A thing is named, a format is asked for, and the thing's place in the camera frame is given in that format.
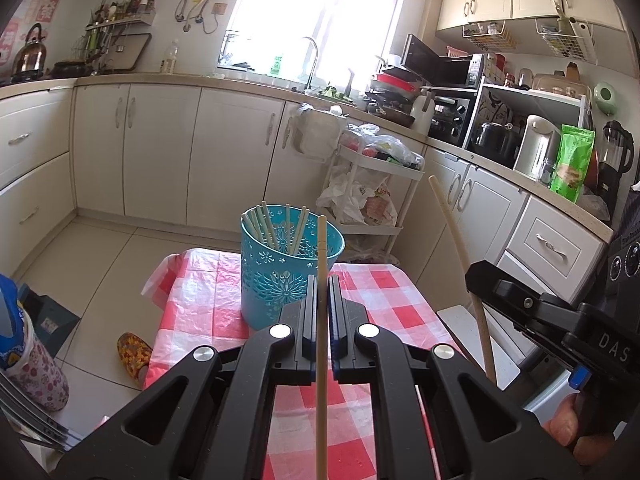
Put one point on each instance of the dark box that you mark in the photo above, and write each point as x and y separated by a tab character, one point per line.
47	322

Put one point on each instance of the white hanging bin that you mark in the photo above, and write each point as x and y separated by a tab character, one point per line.
317	132

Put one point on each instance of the blue perforated plastic basket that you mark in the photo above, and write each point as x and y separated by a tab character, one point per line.
270	285

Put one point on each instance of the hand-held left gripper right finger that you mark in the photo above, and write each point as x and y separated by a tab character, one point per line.
336	310

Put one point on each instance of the red wall poster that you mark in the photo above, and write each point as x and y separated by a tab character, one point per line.
44	7

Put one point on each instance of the light wooden chopstick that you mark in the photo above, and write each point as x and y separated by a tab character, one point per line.
322	260
452	225

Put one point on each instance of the steel kettle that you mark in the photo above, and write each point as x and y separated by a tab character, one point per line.
30	52

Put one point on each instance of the red checked tablecloth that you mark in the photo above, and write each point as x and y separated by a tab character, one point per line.
380	305

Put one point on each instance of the pink floral bag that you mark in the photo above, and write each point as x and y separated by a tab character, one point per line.
35	375

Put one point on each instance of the blue plastic bag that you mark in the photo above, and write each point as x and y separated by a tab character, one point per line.
9	310

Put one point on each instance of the green round container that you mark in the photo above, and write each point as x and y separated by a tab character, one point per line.
605	99

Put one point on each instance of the black toaster oven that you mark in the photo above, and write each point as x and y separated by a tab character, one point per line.
450	115

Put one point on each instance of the black microwave oven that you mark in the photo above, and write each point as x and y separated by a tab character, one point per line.
450	67

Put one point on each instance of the kitchen window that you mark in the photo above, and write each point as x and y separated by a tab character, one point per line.
310	5

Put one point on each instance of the green dish soap bottle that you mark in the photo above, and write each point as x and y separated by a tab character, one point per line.
276	67

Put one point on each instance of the dark cutting board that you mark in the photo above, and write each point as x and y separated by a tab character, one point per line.
127	52

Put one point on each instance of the green snack bag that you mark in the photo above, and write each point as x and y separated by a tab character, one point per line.
572	162

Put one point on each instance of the white countertop shelf rack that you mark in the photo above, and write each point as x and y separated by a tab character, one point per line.
530	94

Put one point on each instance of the clear plastic bottle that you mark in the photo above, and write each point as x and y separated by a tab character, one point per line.
170	60

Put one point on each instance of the steel sink faucet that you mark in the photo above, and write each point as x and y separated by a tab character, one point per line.
315	60

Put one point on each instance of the white plastic bags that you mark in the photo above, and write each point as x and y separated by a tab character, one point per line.
350	200

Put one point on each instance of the stack of pans and dishes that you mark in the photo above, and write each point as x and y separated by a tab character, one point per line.
392	95

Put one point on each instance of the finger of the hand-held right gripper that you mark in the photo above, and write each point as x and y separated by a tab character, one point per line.
510	305

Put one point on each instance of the white plastic jug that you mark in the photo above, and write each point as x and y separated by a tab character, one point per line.
422	112

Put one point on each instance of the white trolley cart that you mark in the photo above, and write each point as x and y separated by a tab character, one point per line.
370	167

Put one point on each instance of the black cooking pot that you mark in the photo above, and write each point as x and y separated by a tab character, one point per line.
70	69

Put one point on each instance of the patterned slipper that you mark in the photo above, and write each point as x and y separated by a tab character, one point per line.
132	355

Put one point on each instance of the black blender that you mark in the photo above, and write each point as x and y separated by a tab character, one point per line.
615	160

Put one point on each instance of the person's right hand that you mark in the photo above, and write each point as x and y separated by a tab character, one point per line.
562	422

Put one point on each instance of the bunch of wooden chopsticks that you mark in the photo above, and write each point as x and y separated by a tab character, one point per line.
299	225

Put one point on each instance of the white electric water boiler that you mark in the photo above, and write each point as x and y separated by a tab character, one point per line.
537	147

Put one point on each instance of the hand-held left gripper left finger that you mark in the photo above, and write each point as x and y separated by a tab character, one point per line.
307	310

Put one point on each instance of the cream kitchen base cabinets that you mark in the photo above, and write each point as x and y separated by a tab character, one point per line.
160	150

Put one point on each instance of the wall spice rack with bottles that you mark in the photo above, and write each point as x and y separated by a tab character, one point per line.
122	17

